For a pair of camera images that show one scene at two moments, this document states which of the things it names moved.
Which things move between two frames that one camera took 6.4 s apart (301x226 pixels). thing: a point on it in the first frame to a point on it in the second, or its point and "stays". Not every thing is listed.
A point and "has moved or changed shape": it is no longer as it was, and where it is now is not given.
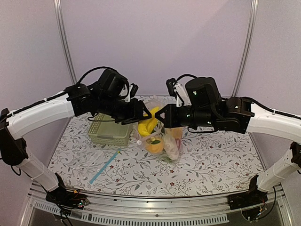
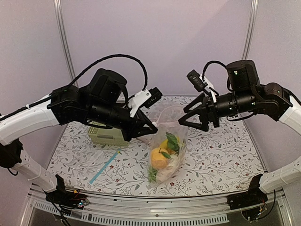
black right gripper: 170,117 to 209,110
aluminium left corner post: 57,5 stays
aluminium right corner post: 253,16 stays
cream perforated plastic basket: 108,133 stays
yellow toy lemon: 177,132 to 164,144
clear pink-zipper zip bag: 154,137 has moved or changed shape
